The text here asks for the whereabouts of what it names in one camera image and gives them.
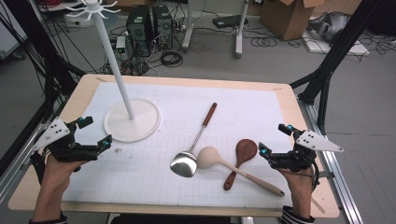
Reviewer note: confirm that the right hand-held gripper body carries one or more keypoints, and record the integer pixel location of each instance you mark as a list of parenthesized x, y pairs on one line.
[(292, 158)]

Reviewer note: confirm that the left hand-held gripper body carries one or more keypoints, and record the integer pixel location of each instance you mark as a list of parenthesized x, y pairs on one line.
[(62, 149)]

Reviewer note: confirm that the brown wooden rice spoon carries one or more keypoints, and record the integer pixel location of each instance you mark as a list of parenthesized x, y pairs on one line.
[(246, 149)]

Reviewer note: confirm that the white utensil rack stand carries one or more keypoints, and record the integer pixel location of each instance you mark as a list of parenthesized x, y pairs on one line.
[(130, 127)]

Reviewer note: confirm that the light wooden spoon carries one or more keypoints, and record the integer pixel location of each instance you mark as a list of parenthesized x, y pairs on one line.
[(208, 157)]

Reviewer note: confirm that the person's left hand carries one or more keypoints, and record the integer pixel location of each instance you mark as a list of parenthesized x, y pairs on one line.
[(59, 174)]

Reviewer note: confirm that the person's right hand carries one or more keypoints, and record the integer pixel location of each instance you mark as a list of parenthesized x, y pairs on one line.
[(299, 183)]

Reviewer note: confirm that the white grid mat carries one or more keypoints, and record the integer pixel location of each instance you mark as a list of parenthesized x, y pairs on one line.
[(149, 186)]

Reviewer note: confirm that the white power adapter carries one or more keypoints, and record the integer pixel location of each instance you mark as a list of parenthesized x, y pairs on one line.
[(120, 43)]

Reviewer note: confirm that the white stand leg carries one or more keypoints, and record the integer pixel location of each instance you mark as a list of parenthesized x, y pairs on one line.
[(187, 40), (239, 43)]

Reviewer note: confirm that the white foam board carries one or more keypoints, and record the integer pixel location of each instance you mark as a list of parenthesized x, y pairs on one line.
[(342, 48)]

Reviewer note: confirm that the white box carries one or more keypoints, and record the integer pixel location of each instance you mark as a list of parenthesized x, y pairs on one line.
[(69, 21)]

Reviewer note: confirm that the black computer tower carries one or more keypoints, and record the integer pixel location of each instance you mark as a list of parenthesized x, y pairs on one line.
[(138, 31), (162, 28)]

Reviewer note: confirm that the brown cardboard box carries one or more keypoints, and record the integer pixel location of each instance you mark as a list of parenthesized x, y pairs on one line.
[(286, 18)]

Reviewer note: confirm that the grey cabinet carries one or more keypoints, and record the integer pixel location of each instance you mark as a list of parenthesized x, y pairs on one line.
[(9, 40)]

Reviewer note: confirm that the grey white appliance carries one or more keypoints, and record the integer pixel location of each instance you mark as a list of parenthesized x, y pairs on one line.
[(333, 26)]

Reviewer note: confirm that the black flat device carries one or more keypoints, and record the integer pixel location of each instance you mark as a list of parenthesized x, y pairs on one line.
[(229, 21)]

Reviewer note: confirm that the grey metal bracket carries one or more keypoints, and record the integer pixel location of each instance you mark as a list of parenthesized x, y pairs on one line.
[(328, 174)]

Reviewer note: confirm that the aluminium rail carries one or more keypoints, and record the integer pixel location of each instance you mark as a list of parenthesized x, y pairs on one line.
[(342, 199), (9, 183)]

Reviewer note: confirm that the black metal frame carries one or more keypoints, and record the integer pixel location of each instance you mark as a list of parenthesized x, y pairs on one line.
[(34, 31), (342, 43)]

